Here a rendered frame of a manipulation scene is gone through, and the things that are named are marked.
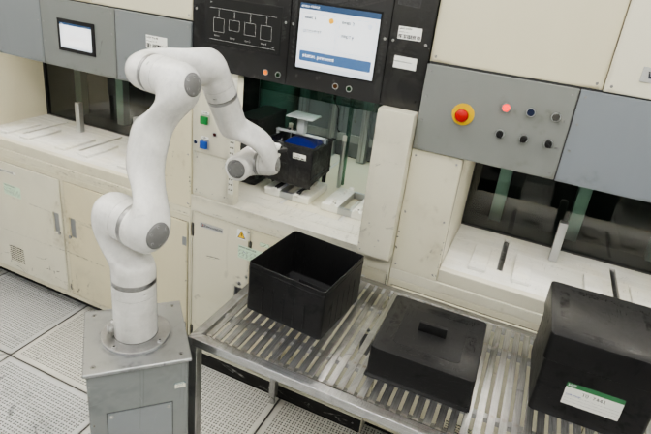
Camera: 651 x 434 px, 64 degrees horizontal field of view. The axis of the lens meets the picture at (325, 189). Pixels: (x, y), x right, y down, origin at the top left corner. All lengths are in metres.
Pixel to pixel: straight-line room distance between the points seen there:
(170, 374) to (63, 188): 1.41
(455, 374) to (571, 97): 0.83
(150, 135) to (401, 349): 0.87
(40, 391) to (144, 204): 1.47
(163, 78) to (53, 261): 1.88
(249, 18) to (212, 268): 1.06
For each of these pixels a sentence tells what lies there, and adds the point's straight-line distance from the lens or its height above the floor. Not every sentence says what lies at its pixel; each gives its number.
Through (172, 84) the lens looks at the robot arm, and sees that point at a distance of 1.32.
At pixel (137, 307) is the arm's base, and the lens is 1.54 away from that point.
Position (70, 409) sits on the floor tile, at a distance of 2.59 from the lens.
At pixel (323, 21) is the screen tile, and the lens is 1.80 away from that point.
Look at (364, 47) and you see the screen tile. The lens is 1.75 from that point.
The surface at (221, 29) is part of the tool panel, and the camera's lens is 2.00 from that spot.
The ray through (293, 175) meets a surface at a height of 0.98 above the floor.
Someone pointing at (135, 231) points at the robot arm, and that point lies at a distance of 1.38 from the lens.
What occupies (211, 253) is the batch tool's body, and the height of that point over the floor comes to 0.62.
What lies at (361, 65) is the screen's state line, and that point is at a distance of 1.76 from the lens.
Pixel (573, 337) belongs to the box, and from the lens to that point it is 1.50.
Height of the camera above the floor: 1.79
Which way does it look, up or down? 23 degrees down
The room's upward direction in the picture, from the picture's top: 7 degrees clockwise
